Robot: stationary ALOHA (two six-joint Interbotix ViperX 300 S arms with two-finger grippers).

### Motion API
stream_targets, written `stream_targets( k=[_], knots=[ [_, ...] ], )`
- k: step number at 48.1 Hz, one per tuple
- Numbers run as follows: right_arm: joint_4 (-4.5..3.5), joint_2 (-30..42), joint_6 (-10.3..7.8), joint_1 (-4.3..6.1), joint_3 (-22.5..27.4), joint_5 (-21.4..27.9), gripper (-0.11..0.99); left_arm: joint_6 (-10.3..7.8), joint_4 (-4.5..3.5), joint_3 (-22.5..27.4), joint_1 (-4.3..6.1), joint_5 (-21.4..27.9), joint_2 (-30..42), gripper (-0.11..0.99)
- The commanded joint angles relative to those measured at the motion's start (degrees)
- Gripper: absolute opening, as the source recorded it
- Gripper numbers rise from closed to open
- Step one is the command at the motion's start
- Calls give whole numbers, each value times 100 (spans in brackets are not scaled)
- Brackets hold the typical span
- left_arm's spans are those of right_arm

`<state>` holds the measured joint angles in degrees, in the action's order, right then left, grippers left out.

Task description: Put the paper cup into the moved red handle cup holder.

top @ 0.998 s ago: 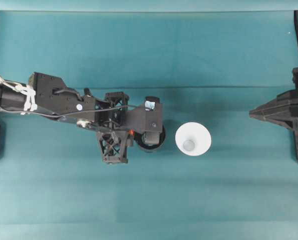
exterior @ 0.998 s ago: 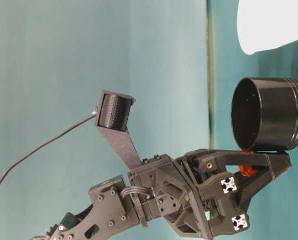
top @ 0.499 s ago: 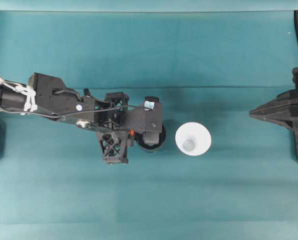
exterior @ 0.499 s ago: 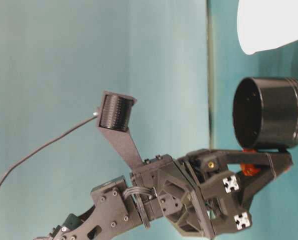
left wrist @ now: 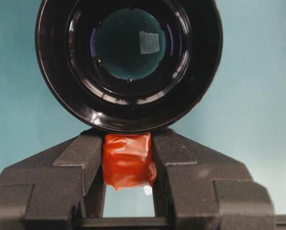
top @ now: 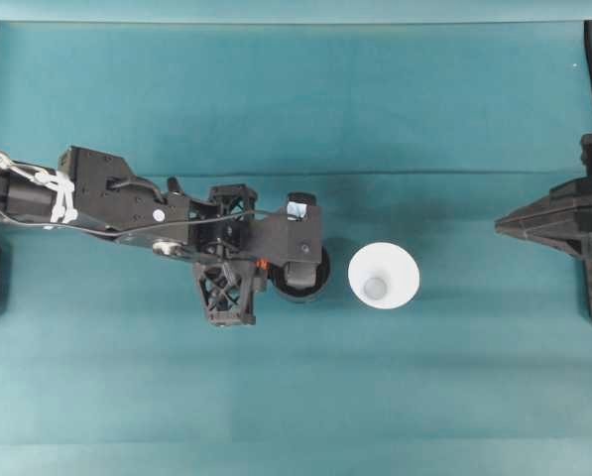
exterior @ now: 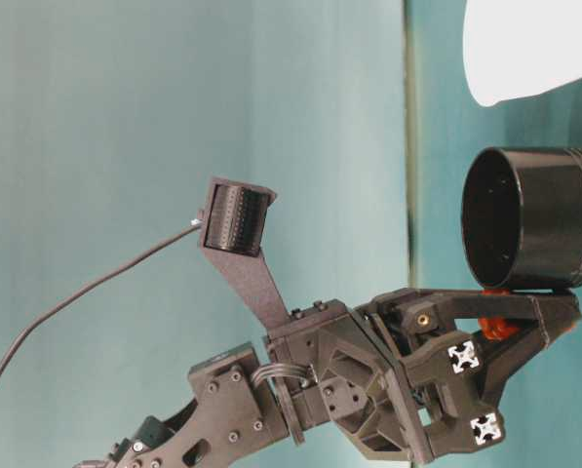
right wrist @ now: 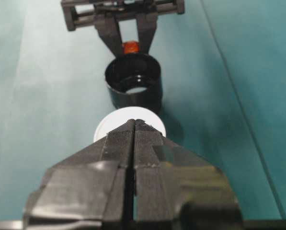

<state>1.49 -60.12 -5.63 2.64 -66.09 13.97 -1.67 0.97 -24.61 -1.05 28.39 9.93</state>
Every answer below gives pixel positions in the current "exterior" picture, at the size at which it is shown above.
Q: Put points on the white paper cup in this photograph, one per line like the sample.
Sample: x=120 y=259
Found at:
x=524 y=49

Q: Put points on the wrist camera on bar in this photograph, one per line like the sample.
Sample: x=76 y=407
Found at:
x=237 y=219

